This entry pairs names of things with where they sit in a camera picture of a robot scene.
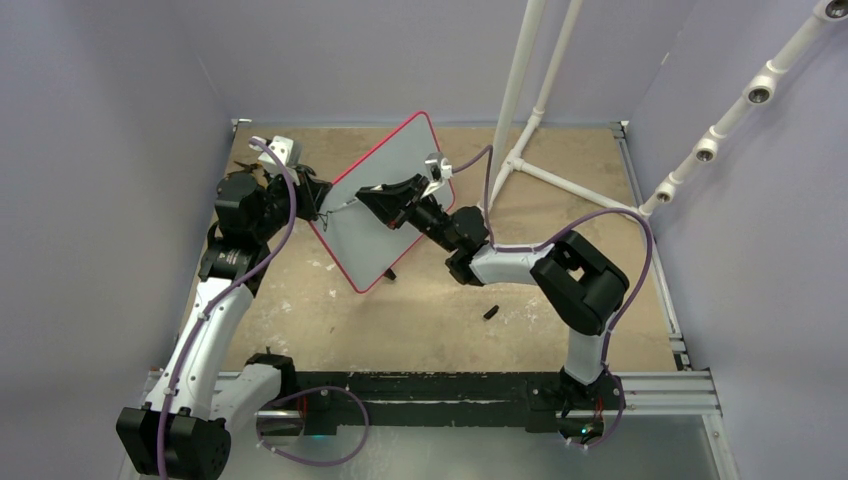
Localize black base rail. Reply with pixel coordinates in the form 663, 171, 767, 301
282, 371, 627, 441

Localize yellow black pliers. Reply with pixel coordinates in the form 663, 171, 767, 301
233, 161, 268, 178

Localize white pipe rail with fittings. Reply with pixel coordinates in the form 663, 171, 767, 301
652, 0, 848, 208

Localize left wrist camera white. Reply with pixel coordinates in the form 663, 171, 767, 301
259, 135, 302, 172

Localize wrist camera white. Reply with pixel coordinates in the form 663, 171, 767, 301
259, 135, 302, 172
423, 152, 453, 197

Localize purple cable base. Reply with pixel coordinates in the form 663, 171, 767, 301
559, 397, 627, 452
256, 385, 371, 468

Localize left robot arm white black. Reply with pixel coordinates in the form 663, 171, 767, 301
116, 166, 332, 479

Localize white pvc pipe frame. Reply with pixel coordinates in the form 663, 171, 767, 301
475, 0, 647, 224

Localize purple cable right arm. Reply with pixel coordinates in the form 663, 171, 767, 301
450, 145, 655, 399

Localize black marker cap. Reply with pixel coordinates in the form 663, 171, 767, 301
482, 305, 499, 320

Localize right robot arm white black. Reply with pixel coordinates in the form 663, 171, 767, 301
355, 174, 630, 408

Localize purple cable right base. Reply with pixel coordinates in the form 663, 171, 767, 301
559, 397, 627, 452

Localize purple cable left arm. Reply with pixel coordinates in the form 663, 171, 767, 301
156, 135, 298, 480

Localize aluminium table frame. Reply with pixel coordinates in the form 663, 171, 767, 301
119, 119, 737, 480

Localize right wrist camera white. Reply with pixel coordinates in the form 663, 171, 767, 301
423, 152, 453, 197

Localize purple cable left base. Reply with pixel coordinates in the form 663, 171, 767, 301
256, 385, 371, 468

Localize black whiteboard marker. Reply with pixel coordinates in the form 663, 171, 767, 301
327, 198, 359, 214

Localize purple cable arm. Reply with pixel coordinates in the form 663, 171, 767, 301
156, 135, 298, 480
450, 145, 655, 399

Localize whiteboard with red frame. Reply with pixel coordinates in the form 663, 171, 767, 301
310, 111, 456, 293

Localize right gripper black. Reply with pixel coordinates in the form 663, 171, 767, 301
359, 174, 459, 253

